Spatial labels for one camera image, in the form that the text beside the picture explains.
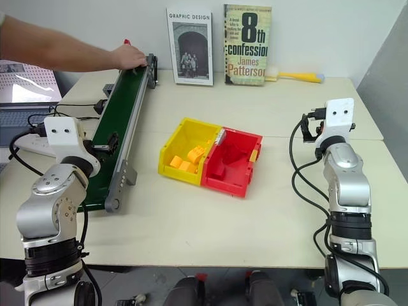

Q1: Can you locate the red plastic bin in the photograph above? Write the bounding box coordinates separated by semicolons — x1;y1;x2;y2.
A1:
200;127;264;199

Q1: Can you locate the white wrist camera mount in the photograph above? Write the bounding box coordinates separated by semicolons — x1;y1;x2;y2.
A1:
319;98;356;145
43;116;80;156

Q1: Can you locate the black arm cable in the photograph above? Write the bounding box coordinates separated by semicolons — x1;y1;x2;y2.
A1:
289;111;391;297
8;126;103;306

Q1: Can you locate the green conveyor belt grey frame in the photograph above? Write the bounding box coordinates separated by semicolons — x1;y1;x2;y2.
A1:
77;53;159;214

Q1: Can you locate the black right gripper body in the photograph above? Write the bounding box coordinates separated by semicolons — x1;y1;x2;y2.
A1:
313;108;327;143

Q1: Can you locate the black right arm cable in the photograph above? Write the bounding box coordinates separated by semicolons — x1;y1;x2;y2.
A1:
289;111;391;297

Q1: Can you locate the open laptop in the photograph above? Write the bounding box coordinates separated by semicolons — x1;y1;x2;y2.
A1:
0;59;64;141

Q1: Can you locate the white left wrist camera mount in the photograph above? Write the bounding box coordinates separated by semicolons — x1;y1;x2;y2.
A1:
43;116;80;156

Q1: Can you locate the black caster wheel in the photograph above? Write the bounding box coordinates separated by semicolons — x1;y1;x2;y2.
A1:
290;288;317;306
115;293;148;306

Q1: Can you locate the yellow toothed block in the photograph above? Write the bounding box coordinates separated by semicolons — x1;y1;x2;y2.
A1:
187;144;205;165

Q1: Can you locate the dark rounded shape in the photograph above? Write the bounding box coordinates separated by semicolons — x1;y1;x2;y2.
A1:
247;270;285;306
163;275;208;306

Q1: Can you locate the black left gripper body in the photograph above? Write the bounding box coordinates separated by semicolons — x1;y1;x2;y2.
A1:
77;122;100;161

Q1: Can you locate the yellow plastic bin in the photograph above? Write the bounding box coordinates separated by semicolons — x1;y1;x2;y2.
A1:
157;117;221;187

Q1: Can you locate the white power strip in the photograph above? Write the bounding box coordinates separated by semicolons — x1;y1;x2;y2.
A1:
13;133;55;156

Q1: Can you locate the yellow handled sponge brush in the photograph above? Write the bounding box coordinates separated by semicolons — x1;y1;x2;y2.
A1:
265;64;326;85

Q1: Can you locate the person's bare hand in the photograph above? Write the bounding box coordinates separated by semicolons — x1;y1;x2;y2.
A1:
110;43;150;71

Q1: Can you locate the Graphic Design book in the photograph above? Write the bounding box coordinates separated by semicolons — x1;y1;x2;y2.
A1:
165;6;214;86

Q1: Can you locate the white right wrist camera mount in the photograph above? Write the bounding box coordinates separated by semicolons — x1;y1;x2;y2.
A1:
319;98;356;145

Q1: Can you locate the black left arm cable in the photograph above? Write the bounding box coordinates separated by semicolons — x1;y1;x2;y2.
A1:
8;126;103;306

